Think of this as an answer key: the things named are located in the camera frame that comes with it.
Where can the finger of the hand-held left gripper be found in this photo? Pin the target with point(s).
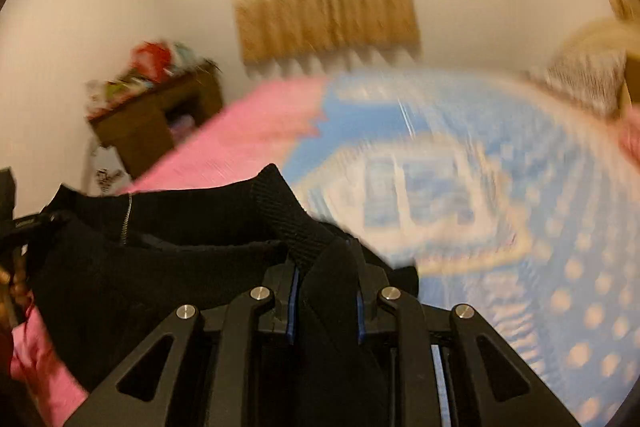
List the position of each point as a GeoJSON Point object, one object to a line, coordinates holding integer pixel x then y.
{"type": "Point", "coordinates": [30, 224]}

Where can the brown wooden desk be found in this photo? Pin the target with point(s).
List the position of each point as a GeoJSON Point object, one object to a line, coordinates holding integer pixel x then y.
{"type": "Point", "coordinates": [135, 132]}

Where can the white paper bag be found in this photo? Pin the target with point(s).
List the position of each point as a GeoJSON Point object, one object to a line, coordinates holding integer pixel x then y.
{"type": "Point", "coordinates": [107, 174]}

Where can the black hooded zip jacket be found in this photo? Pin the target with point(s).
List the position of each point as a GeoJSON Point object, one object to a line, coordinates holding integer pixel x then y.
{"type": "Point", "coordinates": [175, 257]}

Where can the patterned pillow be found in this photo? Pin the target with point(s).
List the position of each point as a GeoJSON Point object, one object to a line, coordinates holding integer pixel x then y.
{"type": "Point", "coordinates": [585, 82]}

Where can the red gift bag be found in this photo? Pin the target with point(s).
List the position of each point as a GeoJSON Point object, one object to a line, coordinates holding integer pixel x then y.
{"type": "Point", "coordinates": [151, 62]}

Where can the stack of books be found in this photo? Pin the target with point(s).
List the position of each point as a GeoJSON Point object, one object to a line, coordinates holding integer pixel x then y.
{"type": "Point", "coordinates": [181, 127]}

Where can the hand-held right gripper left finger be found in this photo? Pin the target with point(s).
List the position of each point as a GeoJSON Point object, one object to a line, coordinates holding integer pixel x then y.
{"type": "Point", "coordinates": [295, 302]}

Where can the pink floral quilt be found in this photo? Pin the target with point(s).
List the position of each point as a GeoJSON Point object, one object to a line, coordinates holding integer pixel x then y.
{"type": "Point", "coordinates": [630, 134]}

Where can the light blue bag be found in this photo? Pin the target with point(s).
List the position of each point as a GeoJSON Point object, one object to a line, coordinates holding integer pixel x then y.
{"type": "Point", "coordinates": [181, 53]}

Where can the pink and blue printed bedsheet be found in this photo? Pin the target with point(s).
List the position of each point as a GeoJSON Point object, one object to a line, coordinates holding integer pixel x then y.
{"type": "Point", "coordinates": [450, 132]}

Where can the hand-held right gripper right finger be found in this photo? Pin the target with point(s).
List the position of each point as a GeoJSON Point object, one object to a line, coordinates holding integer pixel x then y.
{"type": "Point", "coordinates": [361, 317]}

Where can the cream wooden bed headboard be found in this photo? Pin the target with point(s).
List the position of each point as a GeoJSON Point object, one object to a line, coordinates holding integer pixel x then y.
{"type": "Point", "coordinates": [600, 37]}

